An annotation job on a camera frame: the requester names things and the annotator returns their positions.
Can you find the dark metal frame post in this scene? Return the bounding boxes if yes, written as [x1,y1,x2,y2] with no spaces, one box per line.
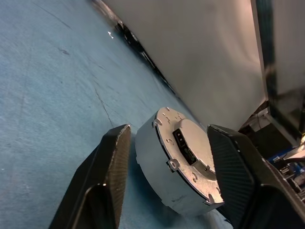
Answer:
[250,0,305,134]

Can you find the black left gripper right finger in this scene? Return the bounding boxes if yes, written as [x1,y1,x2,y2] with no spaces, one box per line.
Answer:
[206,124,305,229]

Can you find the grey round motor housing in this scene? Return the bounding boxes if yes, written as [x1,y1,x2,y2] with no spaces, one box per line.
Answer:
[135,112,226,217]

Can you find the white backdrop sheet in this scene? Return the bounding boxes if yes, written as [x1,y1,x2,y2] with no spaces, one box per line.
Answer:
[95,0,267,134]

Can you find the blue table cover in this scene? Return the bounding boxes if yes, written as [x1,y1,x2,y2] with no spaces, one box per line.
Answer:
[0,0,233,229]

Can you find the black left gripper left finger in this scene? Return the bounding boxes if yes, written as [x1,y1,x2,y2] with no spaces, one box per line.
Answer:
[49,124,132,229]

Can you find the grey round motor lid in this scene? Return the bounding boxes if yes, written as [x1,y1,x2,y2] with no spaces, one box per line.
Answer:
[154,106,225,206]

